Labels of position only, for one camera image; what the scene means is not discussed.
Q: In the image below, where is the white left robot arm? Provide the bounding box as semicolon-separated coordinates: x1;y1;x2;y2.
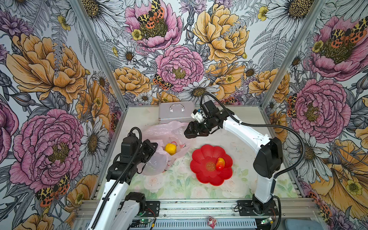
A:
87;135;158;230

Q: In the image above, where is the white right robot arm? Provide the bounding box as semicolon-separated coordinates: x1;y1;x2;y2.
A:
185;101;283;215

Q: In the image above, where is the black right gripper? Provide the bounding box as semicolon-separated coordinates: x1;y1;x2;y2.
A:
184;116;219;138

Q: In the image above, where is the yellow bell pepper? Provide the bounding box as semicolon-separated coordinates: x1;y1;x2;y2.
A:
165;143;177;156

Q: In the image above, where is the black corrugated left cable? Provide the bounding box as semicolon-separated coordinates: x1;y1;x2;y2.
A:
89;126;143;230

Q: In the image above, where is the black corrugated right cable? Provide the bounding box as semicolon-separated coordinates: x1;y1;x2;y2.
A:
199;92;306;180

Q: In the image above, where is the orange fruit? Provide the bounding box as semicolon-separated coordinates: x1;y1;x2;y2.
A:
215;158;226;171

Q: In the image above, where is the pink plastic bag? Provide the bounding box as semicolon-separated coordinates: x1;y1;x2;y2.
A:
138;121;192;176

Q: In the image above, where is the red flower-shaped plate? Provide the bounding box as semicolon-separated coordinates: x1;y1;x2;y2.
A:
190;144;233;186

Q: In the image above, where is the black corrugated cable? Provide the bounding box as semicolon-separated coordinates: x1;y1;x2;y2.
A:
199;92;306;180
89;126;143;230

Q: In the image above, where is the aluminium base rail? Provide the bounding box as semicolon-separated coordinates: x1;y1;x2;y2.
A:
73;198;320;230

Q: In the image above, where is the small pink object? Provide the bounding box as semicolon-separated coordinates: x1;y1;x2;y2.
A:
207;217;217;229

